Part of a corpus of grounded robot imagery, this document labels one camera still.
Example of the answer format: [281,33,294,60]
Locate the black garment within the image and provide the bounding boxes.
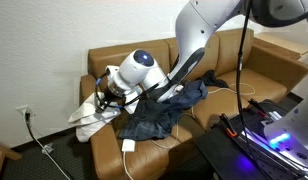
[198,69,230,90]

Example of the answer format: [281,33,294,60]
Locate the wooden side table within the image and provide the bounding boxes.
[253,31,308,62]

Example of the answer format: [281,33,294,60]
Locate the white wall outlet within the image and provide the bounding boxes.
[15,104,35,119]

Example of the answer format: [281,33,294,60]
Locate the orange handled clamp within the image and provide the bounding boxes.
[210,113,242,139]

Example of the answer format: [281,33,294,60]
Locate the dark blue jeans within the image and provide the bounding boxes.
[118,79,209,142]

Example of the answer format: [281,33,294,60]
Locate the wooden furniture piece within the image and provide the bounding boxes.
[0,141,23,180]

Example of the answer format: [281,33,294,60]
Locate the black robot table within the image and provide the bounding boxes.
[193,98,308,180]

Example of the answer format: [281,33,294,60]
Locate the black power cord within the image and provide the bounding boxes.
[23,111,73,180]

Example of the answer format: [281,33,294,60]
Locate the brown leather couch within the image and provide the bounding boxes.
[79,28,308,180]

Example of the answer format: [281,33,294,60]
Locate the white cloth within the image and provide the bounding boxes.
[67,91,142,144]

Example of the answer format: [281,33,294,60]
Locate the aluminium base plate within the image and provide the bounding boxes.
[240,109,308,178]

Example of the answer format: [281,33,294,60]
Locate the black clamp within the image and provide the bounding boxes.
[248,98,274,118]

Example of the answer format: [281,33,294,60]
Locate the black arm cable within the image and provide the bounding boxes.
[94,0,305,178]

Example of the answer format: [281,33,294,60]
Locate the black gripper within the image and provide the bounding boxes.
[94,84,122,114]

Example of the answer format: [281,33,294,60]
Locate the white charger adapter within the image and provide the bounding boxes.
[121,138,135,154]

